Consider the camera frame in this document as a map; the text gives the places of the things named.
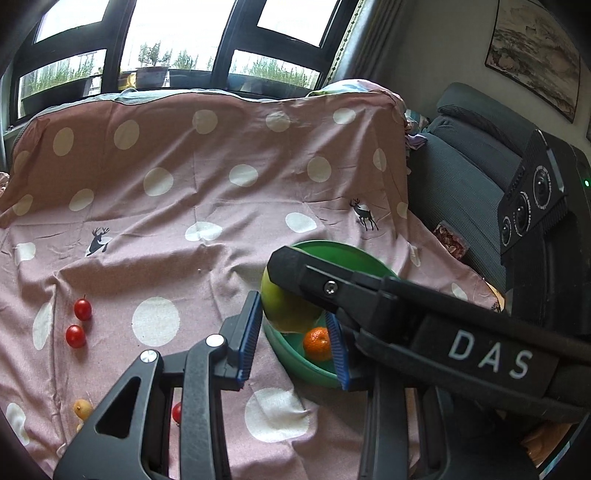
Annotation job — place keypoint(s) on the red cherry tomato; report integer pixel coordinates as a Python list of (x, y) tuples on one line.
[(83, 309), (75, 336), (177, 413)]

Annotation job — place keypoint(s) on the landscape wall painting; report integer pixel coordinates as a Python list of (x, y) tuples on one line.
[(535, 55)]

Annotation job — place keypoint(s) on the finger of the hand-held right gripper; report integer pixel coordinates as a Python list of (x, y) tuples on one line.
[(323, 284)]

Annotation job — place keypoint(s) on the small orange mandarin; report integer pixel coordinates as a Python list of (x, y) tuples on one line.
[(317, 345)]

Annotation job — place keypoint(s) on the small yellow kumquat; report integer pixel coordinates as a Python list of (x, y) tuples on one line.
[(83, 409)]

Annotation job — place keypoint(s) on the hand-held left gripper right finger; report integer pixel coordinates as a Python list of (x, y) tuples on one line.
[(338, 355)]

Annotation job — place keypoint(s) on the green bowl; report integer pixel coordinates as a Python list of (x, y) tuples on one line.
[(314, 371)]

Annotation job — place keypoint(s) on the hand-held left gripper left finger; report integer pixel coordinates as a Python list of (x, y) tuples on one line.
[(244, 344)]

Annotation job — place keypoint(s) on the black framed window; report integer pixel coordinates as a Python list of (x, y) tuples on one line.
[(175, 27)]

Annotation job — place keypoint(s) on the pink polka dot blanket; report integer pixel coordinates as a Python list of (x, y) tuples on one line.
[(207, 184)]

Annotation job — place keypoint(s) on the red patterned snack packet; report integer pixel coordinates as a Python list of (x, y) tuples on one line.
[(451, 240)]

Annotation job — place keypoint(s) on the dark plant pot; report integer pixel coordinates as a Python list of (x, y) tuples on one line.
[(152, 77)]

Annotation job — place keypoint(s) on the dark grey sofa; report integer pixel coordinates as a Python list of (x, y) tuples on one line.
[(461, 175)]

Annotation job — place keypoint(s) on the green apple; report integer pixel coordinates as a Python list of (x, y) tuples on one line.
[(286, 309)]

